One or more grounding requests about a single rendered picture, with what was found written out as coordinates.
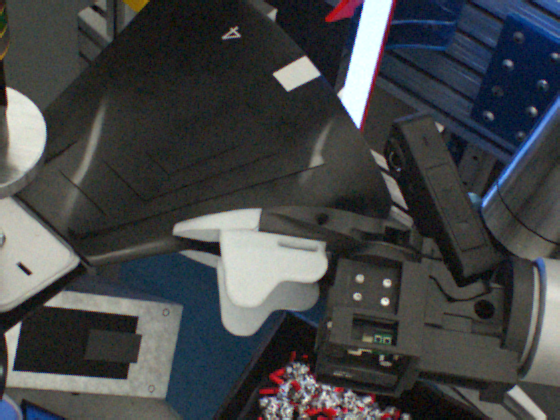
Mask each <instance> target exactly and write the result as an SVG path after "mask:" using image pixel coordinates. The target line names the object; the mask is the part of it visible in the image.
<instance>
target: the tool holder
mask: <svg viewBox="0 0 560 420"><path fill-rule="evenodd" d="M6 89H7V96H8V108H7V111H6V113H7V121H8V128H9V138H8V141H7V143H6V145H5V147H4V148H3V149H2V150H1V151H0V200H2V199H4V198H7V197H9V196H12V195H14V194H15V193H16V192H18V191H20V190H21V189H23V188H24V187H25V186H27V185H28V184H29V183H30V182H31V181H32V180H33V179H34V177H35V176H36V175H37V174H38V173H39V171H40V170H41V168H42V166H43V163H44V161H45V158H46V154H47V135H46V127H45V123H44V120H43V118H42V115H41V114H40V112H39V109H38V107H37V106H36V105H34V104H33V103H32V102H31V101H30V100H29V99H28V98H26V97H25V96H23V95H22V94H21V93H19V92H18V91H16V90H13V89H11V88H8V87H6Z"/></svg>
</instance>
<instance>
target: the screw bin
mask: <svg viewBox="0 0 560 420"><path fill-rule="evenodd" d="M317 328H318V325H317V324H315V323H314V322H312V321H310V320H308V319H307V318H305V317H303V316H302V315H300V314H298V313H296V312H294V311H290V310H281V314H280V315H279V317H278V318H277V320H276V321H275V323H274V324H273V326H272V328H271V329H270V331H269V332H268V334H267V335H266V336H265V337H264V339H263V340H262V342H261V343H260V345H259V346H258V348H257V350H256V351H255V353H254V354H253V357H252V359H251V360H250V361H249V362H248V364H247V365H246V367H245V369H244V370H243V372H242V373H241V375H240V376H239V378H238V379H237V381H236V382H235V383H234V384H233V386H232V387H231V389H230V391H229V392H228V395H227V397H226V398H225V400H224V401H223V403H221V405H220V406H219V408H218V409H217V411H216V413H215V414H214V416H213V417H212V419H211V420H244V418H245V417H246V415H247V414H248V412H249V410H250V409H251V407H252V406H253V404H254V402H255V400H256V399H257V397H258V396H259V389H263V388H264V386H265V385H266V383H267V382H268V381H269V379H270V378H269V377H270V375H271V374H273V372H274V371H275V370H276V368H277V367H278V365H279V364H280V360H282V358H283V357H284V355H285V354H286V352H287V350H288V349H290V350H291V351H296V353H297V354H299V355H300V356H303V355H307V359H308V360H310V361H312V362H314V363H316V362H317V354H314V347H315V340H316V335H317ZM346 380H347V381H349V382H353V383H358V384H364V385H370V386H375V387H377V384H375V383H369V382H363V381H357V380H353V379H346ZM376 397H378V398H380V399H382V400H384V401H386V402H388V403H389V404H391V405H393V406H395V407H397V408H399V410H401V411H403V412H405V413H407V414H411V415H412V416H414V417H416V418H418V419H421V420H494V419H492V418H490V417H488V416H486V415H485V414H483V413H481V412H479V411H478V410H476V409H475V408H473V407H471V406H469V405H465V404H463V403H462V402H461V401H459V400H457V399H455V398H453V397H452V396H450V395H448V394H446V393H444V392H443V391H441V390H438V389H436V388H434V387H432V386H430V385H429V384H427V383H425V382H424V381H418V380H415V382H414V384H413V386H412V388H411V389H410V390H408V389H404V390H402V392H401V395H400V397H394V396H382V395H378V394H376Z"/></svg>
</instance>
